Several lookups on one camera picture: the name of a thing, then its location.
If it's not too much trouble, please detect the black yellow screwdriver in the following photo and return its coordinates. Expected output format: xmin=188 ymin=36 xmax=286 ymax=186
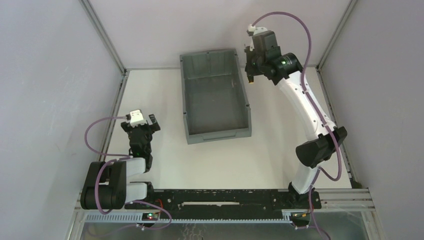
xmin=247 ymin=75 xmax=254 ymax=84

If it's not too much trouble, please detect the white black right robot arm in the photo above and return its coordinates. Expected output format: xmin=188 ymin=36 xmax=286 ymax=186
xmin=244 ymin=26 xmax=347 ymax=203

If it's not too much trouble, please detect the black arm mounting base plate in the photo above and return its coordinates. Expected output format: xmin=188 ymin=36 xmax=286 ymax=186
xmin=124 ymin=189 xmax=322 ymax=219

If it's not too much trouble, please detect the grey plastic storage bin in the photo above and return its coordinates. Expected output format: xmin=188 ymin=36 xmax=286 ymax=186
xmin=179 ymin=48 xmax=252 ymax=145

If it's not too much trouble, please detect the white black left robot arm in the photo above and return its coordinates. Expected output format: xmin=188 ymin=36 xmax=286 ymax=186
xmin=80 ymin=109 xmax=161 ymax=215

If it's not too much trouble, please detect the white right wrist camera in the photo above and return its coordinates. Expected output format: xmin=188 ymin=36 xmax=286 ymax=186
xmin=246 ymin=25 xmax=268 ymax=37

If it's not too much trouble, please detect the aluminium enclosure frame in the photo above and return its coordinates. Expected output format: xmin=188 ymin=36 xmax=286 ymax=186
xmin=66 ymin=0 xmax=388 ymax=240

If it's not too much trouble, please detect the grey slotted cable duct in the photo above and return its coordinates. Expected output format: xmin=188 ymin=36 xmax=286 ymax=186
xmin=85 ymin=212 xmax=293 ymax=224

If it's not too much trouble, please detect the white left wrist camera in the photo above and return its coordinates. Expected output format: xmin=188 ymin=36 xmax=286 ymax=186
xmin=125 ymin=109 xmax=148 ymax=127

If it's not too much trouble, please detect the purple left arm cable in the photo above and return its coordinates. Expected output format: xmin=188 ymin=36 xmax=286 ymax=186
xmin=84 ymin=115 xmax=173 ymax=240

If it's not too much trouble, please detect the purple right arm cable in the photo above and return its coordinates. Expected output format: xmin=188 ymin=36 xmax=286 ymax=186
xmin=250 ymin=11 xmax=343 ymax=240

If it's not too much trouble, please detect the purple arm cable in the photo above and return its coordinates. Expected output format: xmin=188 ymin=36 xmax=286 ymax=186
xmin=250 ymin=11 xmax=343 ymax=240
xmin=84 ymin=115 xmax=173 ymax=240

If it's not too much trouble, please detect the small lit circuit board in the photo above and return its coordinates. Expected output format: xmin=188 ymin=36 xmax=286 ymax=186
xmin=142 ymin=212 xmax=160 ymax=221

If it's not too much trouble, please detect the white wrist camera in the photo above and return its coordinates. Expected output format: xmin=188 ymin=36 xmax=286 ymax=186
xmin=125 ymin=109 xmax=148 ymax=127
xmin=246 ymin=25 xmax=268 ymax=37

